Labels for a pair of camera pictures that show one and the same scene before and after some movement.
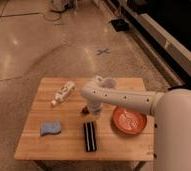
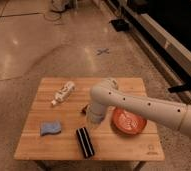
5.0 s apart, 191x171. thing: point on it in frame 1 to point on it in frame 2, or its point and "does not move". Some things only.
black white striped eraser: [90, 136] to [85, 142]
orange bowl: [129, 122] does not move
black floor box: [120, 25] does not move
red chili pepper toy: [85, 111] does not move
